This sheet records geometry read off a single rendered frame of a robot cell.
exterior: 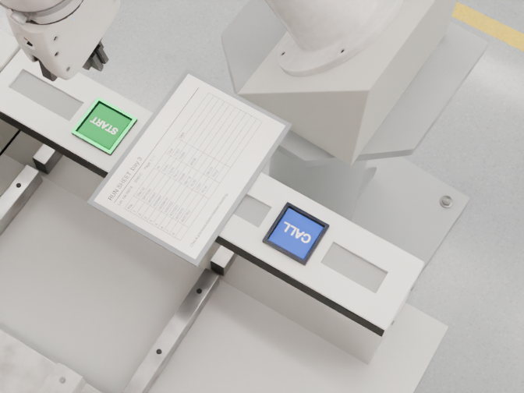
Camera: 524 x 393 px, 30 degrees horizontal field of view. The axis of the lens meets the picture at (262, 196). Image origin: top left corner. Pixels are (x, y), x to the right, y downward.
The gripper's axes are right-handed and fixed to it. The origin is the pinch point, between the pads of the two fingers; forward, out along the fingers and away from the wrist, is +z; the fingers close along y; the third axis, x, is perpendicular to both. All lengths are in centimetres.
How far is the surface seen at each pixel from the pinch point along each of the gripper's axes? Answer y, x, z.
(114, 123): -2.6, -0.8, 14.9
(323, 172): 13, -19, 51
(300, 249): -4.9, -27.5, 14.4
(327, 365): -13.5, -35.7, 27.3
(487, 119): 61, -34, 127
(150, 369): -24.7, -18.4, 21.9
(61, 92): -2.3, 7.3, 15.8
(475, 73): 70, -26, 129
